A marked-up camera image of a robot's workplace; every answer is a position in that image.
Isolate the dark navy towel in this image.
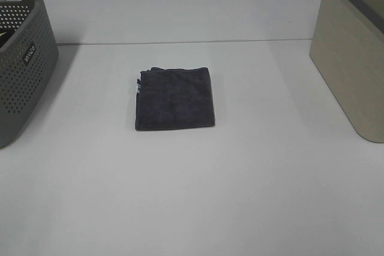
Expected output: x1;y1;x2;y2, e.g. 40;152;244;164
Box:
135;67;215;131

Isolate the grey perforated plastic basket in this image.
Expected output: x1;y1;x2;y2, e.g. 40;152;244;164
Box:
1;0;59;147

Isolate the beige plastic storage bin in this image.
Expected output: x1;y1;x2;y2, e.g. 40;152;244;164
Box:
310;0;383;143

